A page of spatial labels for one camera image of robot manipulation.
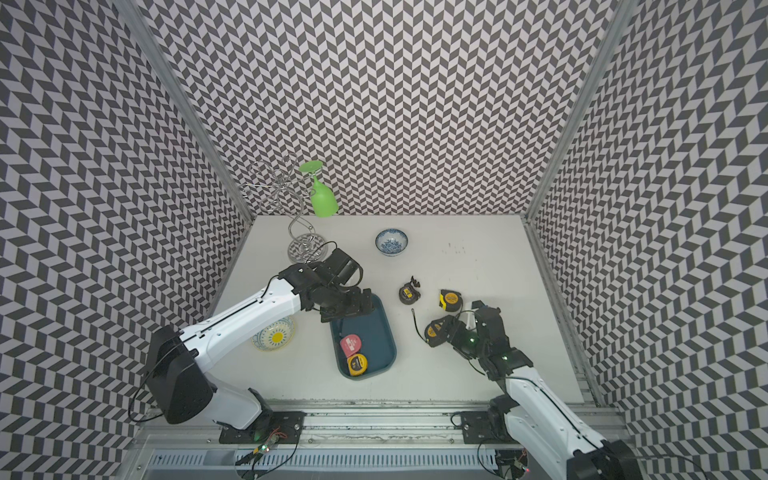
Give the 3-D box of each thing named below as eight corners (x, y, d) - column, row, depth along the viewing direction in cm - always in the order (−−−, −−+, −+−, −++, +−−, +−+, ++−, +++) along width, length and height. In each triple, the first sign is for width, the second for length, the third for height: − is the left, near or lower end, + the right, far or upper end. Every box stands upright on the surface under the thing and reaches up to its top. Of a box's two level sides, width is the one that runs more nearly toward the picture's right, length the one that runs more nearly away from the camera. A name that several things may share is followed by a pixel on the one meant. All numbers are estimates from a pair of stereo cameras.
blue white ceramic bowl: (372, 250, 110) (372, 242, 106) (386, 232, 116) (385, 224, 112) (397, 260, 107) (397, 252, 103) (409, 242, 112) (409, 233, 109)
